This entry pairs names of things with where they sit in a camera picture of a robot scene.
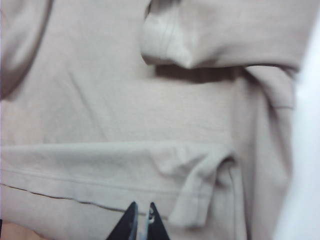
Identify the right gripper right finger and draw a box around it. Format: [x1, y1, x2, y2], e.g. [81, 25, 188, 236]
[147, 201, 171, 240]

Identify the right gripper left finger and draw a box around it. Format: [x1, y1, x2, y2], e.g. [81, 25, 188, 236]
[106, 201, 139, 240]

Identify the beige T-shirt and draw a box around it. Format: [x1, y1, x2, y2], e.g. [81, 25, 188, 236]
[0, 0, 311, 240]

